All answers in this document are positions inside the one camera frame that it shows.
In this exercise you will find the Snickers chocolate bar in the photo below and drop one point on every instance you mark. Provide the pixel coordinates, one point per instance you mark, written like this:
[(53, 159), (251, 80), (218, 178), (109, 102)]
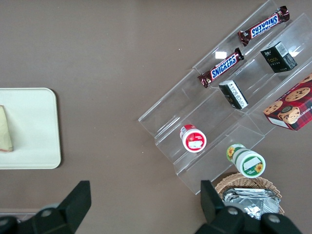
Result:
[(223, 67), (264, 25)]

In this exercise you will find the red plaid cookie box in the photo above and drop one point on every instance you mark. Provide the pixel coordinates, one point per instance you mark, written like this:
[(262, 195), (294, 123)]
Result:
[(292, 107)]

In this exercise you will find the light wicker basket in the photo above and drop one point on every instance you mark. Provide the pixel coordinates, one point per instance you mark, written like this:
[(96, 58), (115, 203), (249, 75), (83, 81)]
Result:
[(234, 180)]

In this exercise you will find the clear acrylic stepped shelf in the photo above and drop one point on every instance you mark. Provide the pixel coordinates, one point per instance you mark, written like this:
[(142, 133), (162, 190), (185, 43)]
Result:
[(207, 114)]

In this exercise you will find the triangle sandwich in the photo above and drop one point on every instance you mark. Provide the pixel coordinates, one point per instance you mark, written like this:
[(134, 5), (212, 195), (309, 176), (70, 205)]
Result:
[(6, 134)]

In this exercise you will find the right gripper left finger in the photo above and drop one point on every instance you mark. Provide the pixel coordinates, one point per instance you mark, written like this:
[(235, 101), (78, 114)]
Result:
[(63, 214)]

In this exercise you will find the aluminium foil container stack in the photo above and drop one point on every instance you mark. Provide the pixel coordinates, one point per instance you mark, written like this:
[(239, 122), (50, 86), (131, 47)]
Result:
[(253, 204)]

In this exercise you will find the red lidded yogurt cup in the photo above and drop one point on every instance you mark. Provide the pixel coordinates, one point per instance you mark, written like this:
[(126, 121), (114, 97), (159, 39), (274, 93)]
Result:
[(193, 140)]

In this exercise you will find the green lidded yogurt cup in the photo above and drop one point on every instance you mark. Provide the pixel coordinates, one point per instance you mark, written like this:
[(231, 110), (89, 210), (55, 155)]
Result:
[(248, 162)]

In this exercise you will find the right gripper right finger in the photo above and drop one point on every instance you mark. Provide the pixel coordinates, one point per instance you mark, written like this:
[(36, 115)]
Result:
[(219, 219)]

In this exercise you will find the cream plastic tray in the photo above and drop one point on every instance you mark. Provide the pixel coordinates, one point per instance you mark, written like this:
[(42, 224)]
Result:
[(36, 126)]

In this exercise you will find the small black carton box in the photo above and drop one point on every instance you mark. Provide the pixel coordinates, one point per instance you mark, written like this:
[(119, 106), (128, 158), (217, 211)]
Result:
[(232, 95), (278, 59)]

